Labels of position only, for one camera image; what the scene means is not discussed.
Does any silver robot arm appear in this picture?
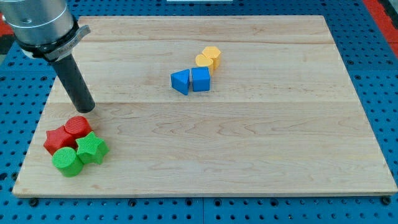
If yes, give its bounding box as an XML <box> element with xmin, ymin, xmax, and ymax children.
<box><xmin>1</xmin><ymin>0</ymin><xmax>90</xmax><ymax>62</ymax></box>

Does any yellow heart block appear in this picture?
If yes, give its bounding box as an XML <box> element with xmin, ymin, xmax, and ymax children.
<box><xmin>195</xmin><ymin>54</ymin><xmax>214</xmax><ymax>75</ymax></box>

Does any yellow hexagon block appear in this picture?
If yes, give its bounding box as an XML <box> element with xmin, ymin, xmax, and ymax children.
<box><xmin>202</xmin><ymin>46</ymin><xmax>221</xmax><ymax>70</ymax></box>

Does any blue cube block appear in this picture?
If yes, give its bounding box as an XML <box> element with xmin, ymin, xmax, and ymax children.
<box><xmin>192</xmin><ymin>67</ymin><xmax>210</xmax><ymax>92</ymax></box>

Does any blue triangle block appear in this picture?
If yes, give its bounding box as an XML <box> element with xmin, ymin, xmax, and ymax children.
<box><xmin>170</xmin><ymin>69</ymin><xmax>190</xmax><ymax>95</ymax></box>

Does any wooden board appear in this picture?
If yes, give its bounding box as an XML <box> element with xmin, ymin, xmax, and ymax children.
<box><xmin>13</xmin><ymin>15</ymin><xmax>397</xmax><ymax>198</ymax></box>

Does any green star block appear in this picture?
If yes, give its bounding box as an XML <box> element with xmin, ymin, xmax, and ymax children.
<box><xmin>76</xmin><ymin>131</ymin><xmax>109</xmax><ymax>164</ymax></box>

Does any red cylinder block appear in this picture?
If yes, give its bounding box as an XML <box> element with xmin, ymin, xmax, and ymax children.
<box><xmin>65</xmin><ymin>116</ymin><xmax>92</xmax><ymax>139</ymax></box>

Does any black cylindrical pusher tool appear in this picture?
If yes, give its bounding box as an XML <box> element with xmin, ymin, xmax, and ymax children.
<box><xmin>51</xmin><ymin>55</ymin><xmax>95</xmax><ymax>113</ymax></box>

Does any green cylinder block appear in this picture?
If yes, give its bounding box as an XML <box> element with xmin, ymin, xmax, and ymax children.
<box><xmin>52</xmin><ymin>147</ymin><xmax>84</xmax><ymax>177</ymax></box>

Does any red star block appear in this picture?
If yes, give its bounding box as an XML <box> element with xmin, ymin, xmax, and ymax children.
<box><xmin>44</xmin><ymin>126</ymin><xmax>77</xmax><ymax>156</ymax></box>

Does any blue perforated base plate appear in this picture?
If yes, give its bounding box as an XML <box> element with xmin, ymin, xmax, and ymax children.
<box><xmin>1</xmin><ymin>0</ymin><xmax>397</xmax><ymax>223</ymax></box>

